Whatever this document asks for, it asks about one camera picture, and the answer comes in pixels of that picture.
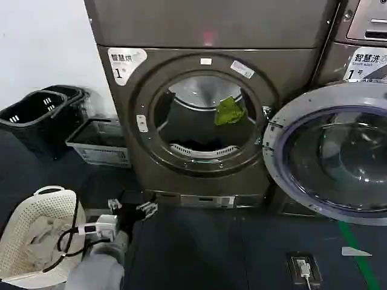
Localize round glass dryer door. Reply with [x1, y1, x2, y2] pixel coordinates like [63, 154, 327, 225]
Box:
[262, 83, 387, 226]

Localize green cloth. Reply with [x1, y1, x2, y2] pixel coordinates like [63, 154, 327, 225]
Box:
[214, 97, 247, 126]

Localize black floor socket box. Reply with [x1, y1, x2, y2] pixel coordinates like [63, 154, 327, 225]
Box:
[285, 251, 324, 285]

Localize grey washing machine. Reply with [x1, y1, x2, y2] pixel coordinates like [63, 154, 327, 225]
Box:
[313, 0, 387, 91]

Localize grey slotted crate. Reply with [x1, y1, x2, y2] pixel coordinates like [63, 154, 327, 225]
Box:
[65, 117, 132, 169]

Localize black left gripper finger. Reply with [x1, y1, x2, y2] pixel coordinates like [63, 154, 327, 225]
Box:
[107, 190, 129, 214]
[135, 195, 159, 218]

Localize white perforated laundry basket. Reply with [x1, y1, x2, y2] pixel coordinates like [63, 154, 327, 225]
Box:
[0, 185, 89, 289]

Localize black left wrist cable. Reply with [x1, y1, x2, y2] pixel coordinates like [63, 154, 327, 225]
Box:
[57, 193, 113, 258]

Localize grey dryer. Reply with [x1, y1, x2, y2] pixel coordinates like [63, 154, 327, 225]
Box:
[83, 0, 342, 210]

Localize black laundry basket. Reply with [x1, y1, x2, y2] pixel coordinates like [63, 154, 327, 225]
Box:
[0, 90, 69, 160]
[41, 85, 91, 124]

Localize beige clothes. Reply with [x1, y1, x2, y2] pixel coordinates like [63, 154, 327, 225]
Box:
[17, 214, 88, 273]

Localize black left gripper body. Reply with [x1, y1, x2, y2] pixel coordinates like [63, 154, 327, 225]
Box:
[115, 202, 143, 240]

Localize white plug with cable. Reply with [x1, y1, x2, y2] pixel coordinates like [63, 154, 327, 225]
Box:
[297, 258, 314, 290]

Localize white floor arrow sticker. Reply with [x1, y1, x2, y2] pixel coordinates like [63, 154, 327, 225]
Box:
[341, 246, 373, 257]

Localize green floor tape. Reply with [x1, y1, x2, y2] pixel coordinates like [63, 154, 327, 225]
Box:
[336, 222, 382, 290]

